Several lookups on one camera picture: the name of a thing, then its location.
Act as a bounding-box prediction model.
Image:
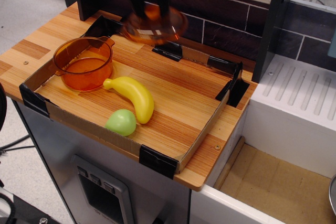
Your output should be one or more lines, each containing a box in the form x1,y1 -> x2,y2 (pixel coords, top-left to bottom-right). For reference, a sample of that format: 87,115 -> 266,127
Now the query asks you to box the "orange transparent pot lid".
122,4 -> 188,45

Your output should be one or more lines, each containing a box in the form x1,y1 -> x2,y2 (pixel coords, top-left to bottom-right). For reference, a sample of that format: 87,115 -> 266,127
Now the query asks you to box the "orange transparent pot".
52,36 -> 115,91

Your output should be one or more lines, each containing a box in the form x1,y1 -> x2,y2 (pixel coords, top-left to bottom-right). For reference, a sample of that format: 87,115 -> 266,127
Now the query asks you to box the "yellow plastic banana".
103,76 -> 154,124

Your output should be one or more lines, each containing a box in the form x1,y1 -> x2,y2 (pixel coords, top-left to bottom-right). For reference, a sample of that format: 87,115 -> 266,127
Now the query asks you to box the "green plastic pear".
104,109 -> 137,136

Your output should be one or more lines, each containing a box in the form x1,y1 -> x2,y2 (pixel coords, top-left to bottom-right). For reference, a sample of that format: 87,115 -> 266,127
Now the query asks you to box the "cardboard fence with black tape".
19,16 -> 253,186

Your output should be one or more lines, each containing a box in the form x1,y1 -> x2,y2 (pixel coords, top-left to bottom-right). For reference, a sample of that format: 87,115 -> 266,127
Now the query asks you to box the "toy kitchen oven front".
15,102 -> 191,223

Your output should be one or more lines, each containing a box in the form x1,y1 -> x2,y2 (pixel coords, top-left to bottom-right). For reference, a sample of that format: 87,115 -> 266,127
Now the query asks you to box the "white toy sink unit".
190,56 -> 335,223

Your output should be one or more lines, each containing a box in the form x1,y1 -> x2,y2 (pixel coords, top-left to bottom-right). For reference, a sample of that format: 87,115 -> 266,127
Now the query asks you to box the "metal bowl rim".
328,175 -> 336,215

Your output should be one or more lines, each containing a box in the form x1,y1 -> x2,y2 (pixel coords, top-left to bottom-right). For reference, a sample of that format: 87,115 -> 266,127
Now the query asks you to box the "black right upright post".
252,0 -> 282,83

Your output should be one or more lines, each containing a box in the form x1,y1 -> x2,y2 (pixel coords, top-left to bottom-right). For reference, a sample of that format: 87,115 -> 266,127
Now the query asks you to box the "black cable on floor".
0,134 -> 35,154

